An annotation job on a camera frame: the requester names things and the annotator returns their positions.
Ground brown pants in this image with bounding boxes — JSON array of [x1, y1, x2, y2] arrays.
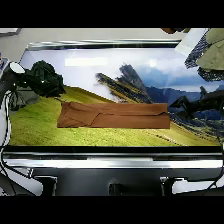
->
[[56, 101, 172, 130]]

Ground grey garment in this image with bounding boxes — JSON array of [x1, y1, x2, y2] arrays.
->
[[9, 86, 41, 112]]

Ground khaki garment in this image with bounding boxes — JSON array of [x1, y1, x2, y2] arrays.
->
[[195, 28, 224, 72]]

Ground silver frame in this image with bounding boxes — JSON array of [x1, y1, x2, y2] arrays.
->
[[0, 151, 224, 197]]

